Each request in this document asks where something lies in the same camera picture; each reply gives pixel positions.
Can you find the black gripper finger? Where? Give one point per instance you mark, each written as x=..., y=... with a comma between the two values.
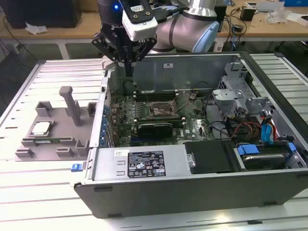
x=106, y=45
x=146, y=47

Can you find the silver CPU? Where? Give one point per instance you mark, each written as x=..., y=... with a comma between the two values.
x=42, y=128

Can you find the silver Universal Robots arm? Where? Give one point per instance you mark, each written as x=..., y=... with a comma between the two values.
x=187, y=26

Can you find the CPU socket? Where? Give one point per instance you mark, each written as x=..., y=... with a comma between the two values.
x=160, y=109

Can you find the white case latch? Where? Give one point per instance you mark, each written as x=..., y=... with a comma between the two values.
x=107, y=64

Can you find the wooden desk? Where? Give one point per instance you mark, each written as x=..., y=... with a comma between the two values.
x=84, y=26

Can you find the black RAM slot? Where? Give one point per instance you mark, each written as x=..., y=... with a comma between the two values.
x=158, y=99
x=178, y=125
x=158, y=118
x=158, y=92
x=178, y=122
x=158, y=96

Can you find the round battery on motherboard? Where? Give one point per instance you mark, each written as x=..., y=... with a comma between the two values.
x=192, y=97

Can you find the crumpled white paper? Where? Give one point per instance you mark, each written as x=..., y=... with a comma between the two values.
x=36, y=28

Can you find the large black box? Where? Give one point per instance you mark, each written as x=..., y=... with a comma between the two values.
x=36, y=12

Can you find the black graphics card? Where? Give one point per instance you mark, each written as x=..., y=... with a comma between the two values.
x=155, y=131

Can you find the silver metal drive cage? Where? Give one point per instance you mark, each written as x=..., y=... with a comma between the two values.
x=228, y=93

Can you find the green motherboard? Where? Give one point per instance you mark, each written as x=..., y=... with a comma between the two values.
x=199, y=127

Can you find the grey parts rack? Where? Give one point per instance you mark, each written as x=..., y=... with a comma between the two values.
x=62, y=134

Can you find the small black cube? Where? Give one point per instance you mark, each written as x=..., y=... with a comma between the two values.
x=247, y=14

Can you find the green RAM stick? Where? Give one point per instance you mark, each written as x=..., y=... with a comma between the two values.
x=45, y=139

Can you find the silver power supply with label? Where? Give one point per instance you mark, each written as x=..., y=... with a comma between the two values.
x=108, y=166

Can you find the small blue latch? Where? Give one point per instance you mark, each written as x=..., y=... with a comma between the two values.
x=77, y=167

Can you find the black plastic drive cover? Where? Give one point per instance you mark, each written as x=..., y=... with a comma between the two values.
x=209, y=156

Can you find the crumpled clear plastic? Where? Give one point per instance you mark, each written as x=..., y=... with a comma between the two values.
x=276, y=15

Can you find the open black PC case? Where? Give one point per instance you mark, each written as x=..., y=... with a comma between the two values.
x=168, y=199

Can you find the hard disk in blue carrier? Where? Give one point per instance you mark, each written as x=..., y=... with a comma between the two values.
x=262, y=160

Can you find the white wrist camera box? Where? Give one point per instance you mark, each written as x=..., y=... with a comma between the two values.
x=142, y=26

